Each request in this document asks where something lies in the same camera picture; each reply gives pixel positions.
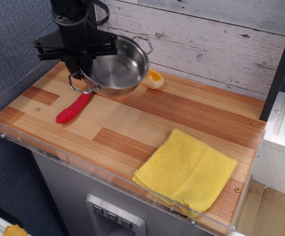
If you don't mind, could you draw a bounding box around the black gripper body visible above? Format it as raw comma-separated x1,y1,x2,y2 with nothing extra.
33,12,117,60

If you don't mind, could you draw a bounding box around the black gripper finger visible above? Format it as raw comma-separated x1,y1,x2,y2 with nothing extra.
63,54,82,80
79,55,97,74

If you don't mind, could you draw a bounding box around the silver metal pan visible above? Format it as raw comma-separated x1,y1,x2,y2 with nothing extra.
68,35,153,96

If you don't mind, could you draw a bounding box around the yellow cloth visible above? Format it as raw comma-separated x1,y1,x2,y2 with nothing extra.
132,129,238,217

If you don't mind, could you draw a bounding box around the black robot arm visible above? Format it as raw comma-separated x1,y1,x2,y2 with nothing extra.
33,0,117,80

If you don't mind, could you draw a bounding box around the toy bread roll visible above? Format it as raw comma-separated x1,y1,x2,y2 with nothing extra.
140,68,164,89

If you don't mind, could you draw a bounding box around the grey toy cabinet front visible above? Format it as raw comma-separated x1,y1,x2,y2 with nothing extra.
33,152,209,236

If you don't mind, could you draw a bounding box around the silver button panel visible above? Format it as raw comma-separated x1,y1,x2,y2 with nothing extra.
86,194,147,236

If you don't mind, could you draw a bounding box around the yellow black object corner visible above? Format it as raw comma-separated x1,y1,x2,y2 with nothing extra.
2,225,29,236

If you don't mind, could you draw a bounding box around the clear acrylic table guard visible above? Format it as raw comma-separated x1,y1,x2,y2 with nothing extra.
0,63,265,236

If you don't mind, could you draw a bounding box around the white ribbed box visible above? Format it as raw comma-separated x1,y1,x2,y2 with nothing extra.
252,92,285,194

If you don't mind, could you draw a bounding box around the dark left shelf post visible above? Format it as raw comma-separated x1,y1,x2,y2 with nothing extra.
84,0,97,29

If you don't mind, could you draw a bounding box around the dark shelf post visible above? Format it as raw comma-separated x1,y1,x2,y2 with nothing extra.
259,48,285,121
84,0,97,29

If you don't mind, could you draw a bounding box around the red handled metal spoon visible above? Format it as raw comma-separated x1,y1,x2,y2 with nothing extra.
56,93,91,123

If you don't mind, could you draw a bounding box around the dark right shelf post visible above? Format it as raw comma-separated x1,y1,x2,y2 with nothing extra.
259,48,285,121

